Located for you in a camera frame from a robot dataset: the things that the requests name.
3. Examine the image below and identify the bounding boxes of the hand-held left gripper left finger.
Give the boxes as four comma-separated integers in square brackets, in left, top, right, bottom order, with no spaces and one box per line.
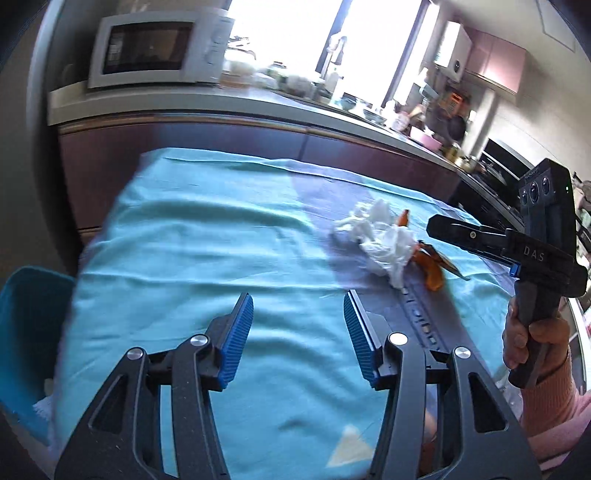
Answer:
[54,292,254,480]

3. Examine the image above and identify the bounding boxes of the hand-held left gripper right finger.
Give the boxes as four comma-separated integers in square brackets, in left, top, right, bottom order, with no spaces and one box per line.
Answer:
[342,290,542,480]

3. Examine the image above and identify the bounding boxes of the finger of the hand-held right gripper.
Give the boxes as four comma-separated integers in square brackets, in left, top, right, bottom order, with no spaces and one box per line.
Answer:
[427,215,522,278]

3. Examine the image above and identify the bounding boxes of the orange peel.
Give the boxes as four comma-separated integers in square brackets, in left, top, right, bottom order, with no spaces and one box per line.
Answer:
[398,209,446,292]

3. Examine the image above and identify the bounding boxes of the white tissue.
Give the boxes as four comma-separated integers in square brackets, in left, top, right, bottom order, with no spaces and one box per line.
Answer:
[333,198,416,289]

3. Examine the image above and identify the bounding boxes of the white foam net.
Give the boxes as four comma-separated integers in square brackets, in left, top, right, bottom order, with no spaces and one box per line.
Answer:
[31,376,61,444]

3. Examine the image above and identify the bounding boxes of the blue plastic bin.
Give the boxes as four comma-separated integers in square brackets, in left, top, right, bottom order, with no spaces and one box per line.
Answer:
[0,267,77,446]

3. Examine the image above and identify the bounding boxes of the person's right forearm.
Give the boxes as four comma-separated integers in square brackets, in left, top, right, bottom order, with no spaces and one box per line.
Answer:
[519,346,591,462]

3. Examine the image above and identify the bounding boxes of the person's right hand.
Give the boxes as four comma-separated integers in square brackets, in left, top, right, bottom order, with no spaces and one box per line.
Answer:
[502,302,573,384]

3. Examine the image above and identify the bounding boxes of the black range hood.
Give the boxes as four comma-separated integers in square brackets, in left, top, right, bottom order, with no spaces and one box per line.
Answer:
[478,137,534,185]

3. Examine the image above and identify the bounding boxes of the teal and grey blanket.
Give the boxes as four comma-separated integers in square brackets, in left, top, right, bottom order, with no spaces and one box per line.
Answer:
[55,148,522,480]

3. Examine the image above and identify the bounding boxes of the hanging frying pan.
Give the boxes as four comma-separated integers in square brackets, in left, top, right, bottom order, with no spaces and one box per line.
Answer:
[445,115,467,142]

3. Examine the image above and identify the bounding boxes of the orange hanging grater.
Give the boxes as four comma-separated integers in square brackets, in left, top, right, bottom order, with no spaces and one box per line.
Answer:
[441,91,465,116]

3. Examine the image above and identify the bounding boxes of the white water heater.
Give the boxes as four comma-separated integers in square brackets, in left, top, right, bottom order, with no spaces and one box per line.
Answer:
[434,21,472,81]

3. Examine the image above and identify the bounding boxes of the brown lower cabinets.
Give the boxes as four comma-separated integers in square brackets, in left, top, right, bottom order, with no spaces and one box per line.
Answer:
[58,115,462,232]

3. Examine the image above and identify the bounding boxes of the kitchen window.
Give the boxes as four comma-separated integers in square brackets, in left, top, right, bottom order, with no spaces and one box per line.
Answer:
[226,0,444,107]

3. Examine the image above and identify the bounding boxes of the metal kitchen faucet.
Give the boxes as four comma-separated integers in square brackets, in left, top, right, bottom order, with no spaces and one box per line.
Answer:
[318,36,349,88]

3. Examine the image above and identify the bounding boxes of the kitchen countertop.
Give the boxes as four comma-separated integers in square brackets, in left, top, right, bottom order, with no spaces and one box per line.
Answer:
[48,80,527,222]

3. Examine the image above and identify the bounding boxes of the glass kettle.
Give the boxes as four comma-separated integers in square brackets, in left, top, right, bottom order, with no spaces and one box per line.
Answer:
[224,37,257,77]

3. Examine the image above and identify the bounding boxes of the white microwave oven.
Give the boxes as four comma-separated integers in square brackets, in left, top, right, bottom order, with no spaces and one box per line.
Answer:
[88,14,236,90]

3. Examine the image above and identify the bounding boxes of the pink wall cabinet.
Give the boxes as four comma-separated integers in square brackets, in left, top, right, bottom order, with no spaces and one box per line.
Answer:
[464,28,527,95]

